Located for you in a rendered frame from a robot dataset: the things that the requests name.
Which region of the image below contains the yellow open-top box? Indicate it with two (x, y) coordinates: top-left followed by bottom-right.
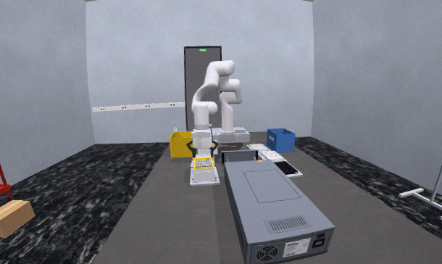
(170, 131), (193, 157)

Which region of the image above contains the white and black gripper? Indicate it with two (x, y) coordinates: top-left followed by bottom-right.
(186, 128), (218, 159)

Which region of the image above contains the blue open-top bin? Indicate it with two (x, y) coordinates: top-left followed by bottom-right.
(267, 128), (296, 153)

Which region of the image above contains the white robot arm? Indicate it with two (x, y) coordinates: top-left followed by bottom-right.
(191, 61), (242, 138)

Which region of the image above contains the black multiwell plate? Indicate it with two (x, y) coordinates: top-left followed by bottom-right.
(274, 161), (298, 175)

